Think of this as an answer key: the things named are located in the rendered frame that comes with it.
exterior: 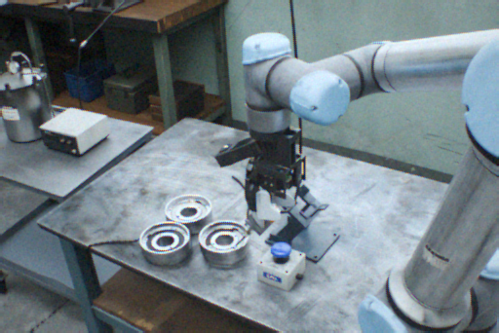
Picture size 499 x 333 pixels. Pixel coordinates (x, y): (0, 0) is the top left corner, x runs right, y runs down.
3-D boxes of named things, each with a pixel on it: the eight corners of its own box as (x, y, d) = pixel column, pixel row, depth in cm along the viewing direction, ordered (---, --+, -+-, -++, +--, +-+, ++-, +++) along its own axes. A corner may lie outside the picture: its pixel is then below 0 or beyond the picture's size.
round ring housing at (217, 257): (232, 274, 114) (231, 258, 112) (190, 257, 119) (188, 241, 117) (259, 244, 121) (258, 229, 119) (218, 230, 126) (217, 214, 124)
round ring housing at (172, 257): (200, 243, 123) (198, 228, 121) (174, 274, 115) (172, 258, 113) (160, 231, 127) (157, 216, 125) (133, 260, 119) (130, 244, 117)
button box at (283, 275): (256, 280, 112) (255, 262, 109) (275, 259, 117) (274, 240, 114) (292, 294, 108) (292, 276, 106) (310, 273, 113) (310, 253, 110)
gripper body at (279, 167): (284, 203, 98) (283, 142, 91) (243, 189, 102) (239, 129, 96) (306, 182, 103) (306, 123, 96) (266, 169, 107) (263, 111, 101)
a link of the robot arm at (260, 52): (262, 52, 83) (230, 37, 89) (265, 118, 89) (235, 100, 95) (304, 39, 87) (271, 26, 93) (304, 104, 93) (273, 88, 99)
